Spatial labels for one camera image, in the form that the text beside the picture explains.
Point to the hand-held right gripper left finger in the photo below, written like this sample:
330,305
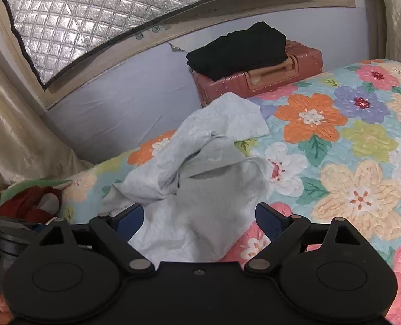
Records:
133,217

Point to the red cloth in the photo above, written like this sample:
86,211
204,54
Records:
27,206

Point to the silver quilted window shade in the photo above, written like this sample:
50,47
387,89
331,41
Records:
119,10

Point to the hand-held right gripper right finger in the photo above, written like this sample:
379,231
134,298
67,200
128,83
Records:
267,220

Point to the light blue garment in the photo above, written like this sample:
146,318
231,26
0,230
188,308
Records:
200,189

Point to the floral bed quilt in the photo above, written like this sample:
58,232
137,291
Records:
349,162

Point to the black folded clothes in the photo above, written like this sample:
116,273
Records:
241,49

